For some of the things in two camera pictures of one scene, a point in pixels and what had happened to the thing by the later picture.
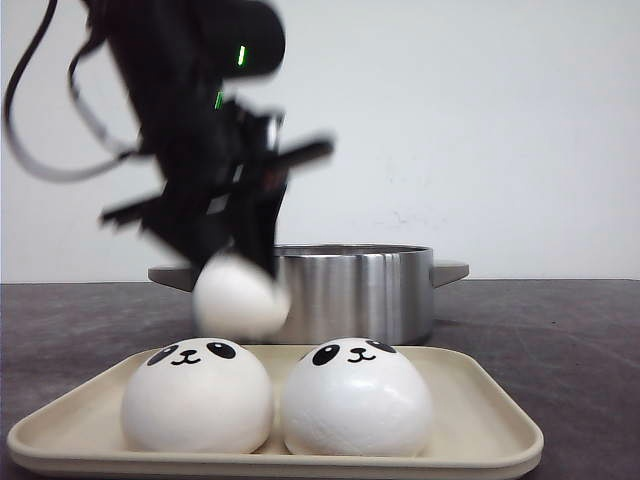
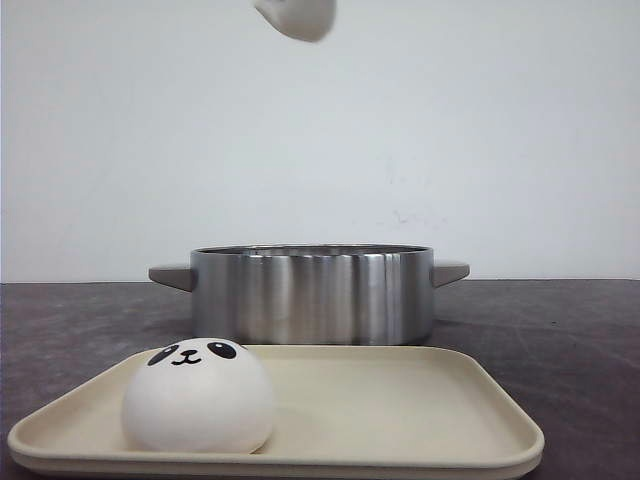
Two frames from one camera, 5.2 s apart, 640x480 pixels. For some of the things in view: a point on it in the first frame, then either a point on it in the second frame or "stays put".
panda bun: [198, 396] stays put
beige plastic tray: [479, 427] stays put
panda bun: [356, 397] -> [302, 20]
